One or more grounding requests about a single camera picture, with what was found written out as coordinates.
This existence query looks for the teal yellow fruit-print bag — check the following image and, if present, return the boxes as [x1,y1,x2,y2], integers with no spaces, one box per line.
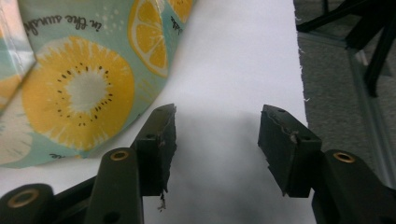
[0,0,197,169]

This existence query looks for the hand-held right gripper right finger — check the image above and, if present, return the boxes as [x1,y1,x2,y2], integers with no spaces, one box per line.
[257,104,323,199]

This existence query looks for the metal floor rail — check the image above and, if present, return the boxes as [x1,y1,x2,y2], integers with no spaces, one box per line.
[297,31,396,189]

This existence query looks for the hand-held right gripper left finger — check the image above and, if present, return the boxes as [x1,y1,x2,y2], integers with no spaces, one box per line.
[130,103,177,213]

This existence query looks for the black metal stand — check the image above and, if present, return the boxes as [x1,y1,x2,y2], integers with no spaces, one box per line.
[295,0,396,98]

